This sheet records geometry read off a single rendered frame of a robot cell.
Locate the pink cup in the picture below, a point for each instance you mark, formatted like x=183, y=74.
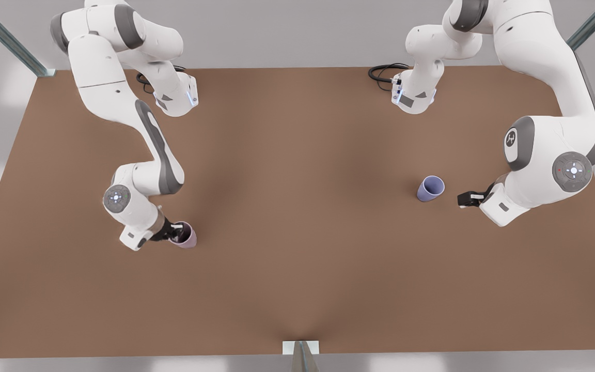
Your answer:
x=188, y=237

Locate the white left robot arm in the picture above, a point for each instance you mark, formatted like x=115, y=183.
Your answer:
x=545, y=150

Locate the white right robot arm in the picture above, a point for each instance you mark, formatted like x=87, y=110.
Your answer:
x=102, y=77

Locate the purple cup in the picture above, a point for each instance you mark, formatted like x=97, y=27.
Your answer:
x=429, y=189

